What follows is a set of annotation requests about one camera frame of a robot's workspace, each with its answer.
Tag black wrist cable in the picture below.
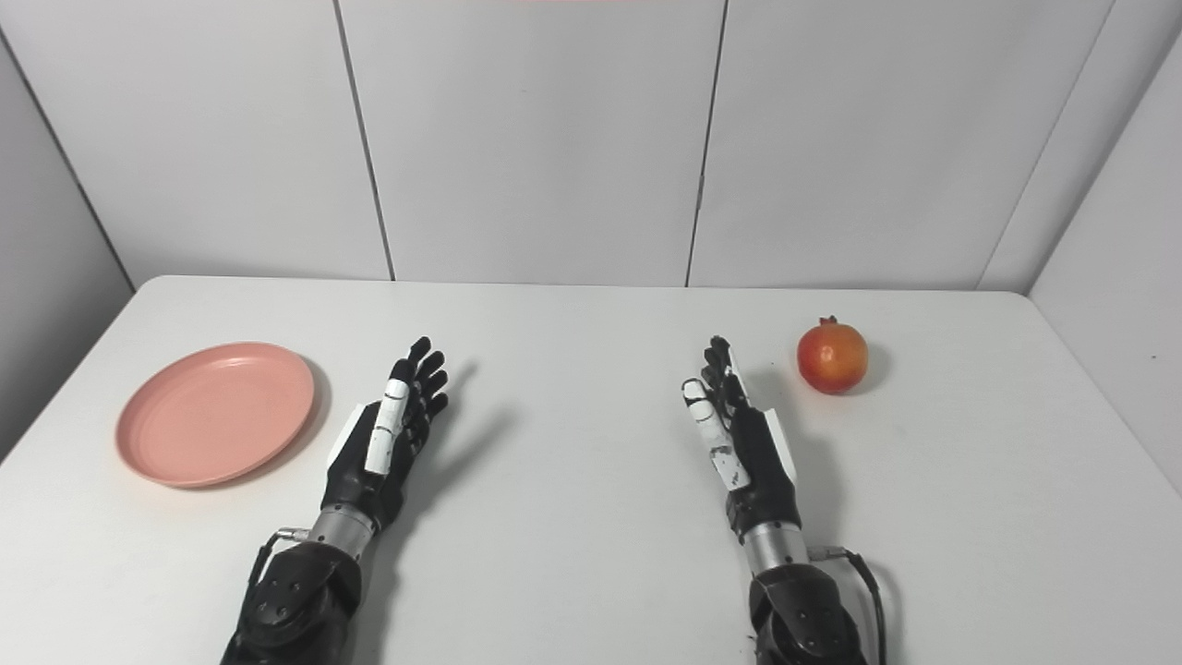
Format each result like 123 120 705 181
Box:
244 526 311 592
809 546 889 665

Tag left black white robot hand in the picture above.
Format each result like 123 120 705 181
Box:
320 336 450 534

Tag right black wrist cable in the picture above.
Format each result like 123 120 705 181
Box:
809 546 889 665

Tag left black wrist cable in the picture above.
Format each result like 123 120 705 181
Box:
244 526 311 592

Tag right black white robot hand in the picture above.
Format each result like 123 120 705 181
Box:
681 335 802 542

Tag red pomegranate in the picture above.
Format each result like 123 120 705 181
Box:
797 316 869 396

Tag pink round plate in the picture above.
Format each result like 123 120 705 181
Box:
115 342 316 489

